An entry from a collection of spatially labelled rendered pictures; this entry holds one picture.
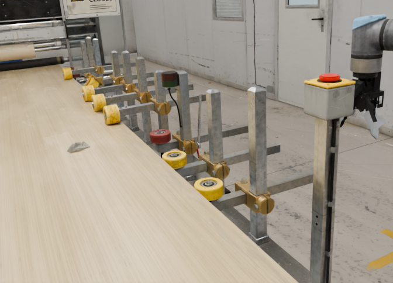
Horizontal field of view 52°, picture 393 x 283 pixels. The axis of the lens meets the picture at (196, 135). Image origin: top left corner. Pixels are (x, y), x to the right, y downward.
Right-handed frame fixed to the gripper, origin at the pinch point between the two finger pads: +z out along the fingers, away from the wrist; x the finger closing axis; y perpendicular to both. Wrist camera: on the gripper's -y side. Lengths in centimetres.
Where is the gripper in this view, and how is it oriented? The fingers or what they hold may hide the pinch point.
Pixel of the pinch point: (355, 134)
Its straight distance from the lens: 140.7
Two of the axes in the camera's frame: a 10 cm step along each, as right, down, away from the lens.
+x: -4.5, -2.7, 8.5
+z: 0.6, 9.4, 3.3
